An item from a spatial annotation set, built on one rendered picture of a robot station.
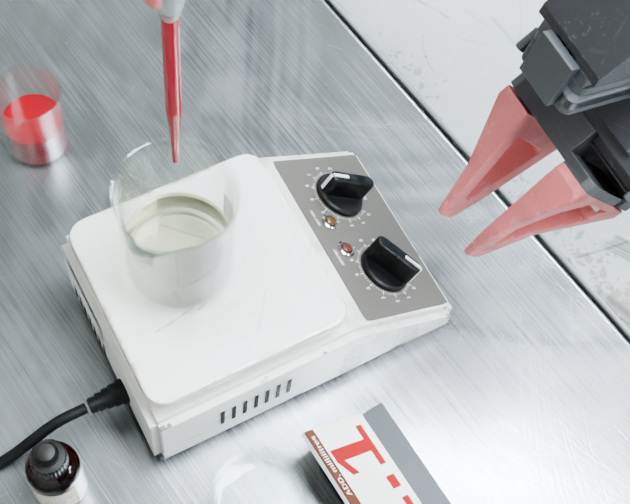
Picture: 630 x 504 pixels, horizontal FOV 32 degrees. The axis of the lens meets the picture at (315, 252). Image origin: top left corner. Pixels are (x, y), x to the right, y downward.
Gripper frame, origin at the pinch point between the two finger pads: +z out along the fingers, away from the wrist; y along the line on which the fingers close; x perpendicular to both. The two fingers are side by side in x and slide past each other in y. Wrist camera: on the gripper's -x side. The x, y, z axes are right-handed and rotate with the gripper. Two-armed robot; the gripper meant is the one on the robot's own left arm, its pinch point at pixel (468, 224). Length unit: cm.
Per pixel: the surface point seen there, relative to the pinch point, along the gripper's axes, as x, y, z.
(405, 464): 5.8, 7.5, 12.7
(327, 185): 2.8, -8.4, 6.8
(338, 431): 2.2, 4.4, 13.7
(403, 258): 4.1, -2.2, 5.5
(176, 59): -19.9, -6.0, 0.9
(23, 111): -3.6, -23.3, 19.8
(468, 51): 18.5, -17.0, -1.8
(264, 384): -2.9, 1.2, 13.8
